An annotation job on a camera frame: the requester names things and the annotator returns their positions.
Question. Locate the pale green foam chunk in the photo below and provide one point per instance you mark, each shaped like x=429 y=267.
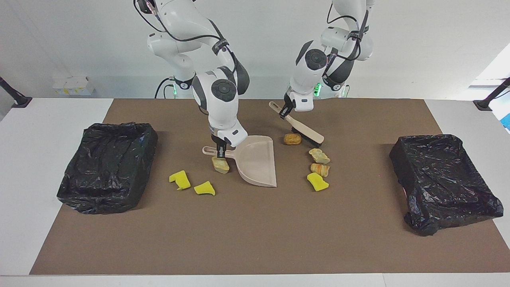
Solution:
x=319 y=156
x=220 y=166

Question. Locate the beige plastic dustpan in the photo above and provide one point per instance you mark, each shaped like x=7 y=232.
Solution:
x=257 y=163

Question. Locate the rounded yellow sponge piece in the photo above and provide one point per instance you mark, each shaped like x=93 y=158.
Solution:
x=317 y=182

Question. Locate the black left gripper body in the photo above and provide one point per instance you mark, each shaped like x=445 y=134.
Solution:
x=287 y=100

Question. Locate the orange striped croissant toy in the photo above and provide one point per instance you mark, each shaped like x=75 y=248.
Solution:
x=320 y=170

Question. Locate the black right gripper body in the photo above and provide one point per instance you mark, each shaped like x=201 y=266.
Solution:
x=219 y=140

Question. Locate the brown bread roll toy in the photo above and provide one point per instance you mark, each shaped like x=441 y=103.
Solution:
x=293 y=139

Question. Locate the notched yellow sponge piece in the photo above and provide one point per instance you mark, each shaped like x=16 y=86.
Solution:
x=180 y=180

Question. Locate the black bag lined bin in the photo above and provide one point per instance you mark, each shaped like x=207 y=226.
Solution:
x=107 y=167
x=442 y=183

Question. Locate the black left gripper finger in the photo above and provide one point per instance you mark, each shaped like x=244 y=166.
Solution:
x=290 y=111
x=284 y=113

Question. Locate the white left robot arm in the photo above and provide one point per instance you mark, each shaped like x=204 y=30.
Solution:
x=301 y=81

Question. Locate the beige hand brush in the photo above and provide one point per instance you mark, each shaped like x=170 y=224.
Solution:
x=306 y=130

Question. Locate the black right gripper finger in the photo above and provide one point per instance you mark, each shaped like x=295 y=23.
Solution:
x=218 y=151
x=224 y=151

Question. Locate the blue object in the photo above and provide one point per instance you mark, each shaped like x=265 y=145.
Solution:
x=507 y=121

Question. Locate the yellow green sponge piece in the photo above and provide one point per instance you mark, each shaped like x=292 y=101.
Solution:
x=204 y=188

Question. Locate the white box stack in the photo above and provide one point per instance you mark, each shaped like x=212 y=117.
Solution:
x=73 y=85

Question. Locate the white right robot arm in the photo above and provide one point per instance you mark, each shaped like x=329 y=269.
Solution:
x=179 y=20

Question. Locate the brown table mat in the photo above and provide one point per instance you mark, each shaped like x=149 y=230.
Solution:
x=255 y=239

